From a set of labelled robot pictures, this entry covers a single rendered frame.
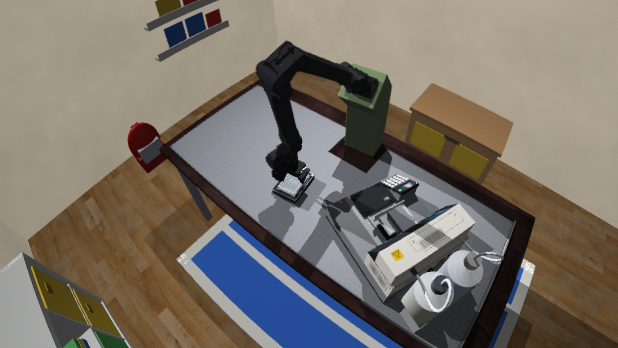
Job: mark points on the white plastic bottle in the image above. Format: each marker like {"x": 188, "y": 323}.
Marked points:
{"x": 415, "y": 301}
{"x": 459, "y": 271}

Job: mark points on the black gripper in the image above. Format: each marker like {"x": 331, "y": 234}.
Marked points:
{"x": 297, "y": 174}

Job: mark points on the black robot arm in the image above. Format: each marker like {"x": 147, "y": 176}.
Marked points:
{"x": 278, "y": 78}

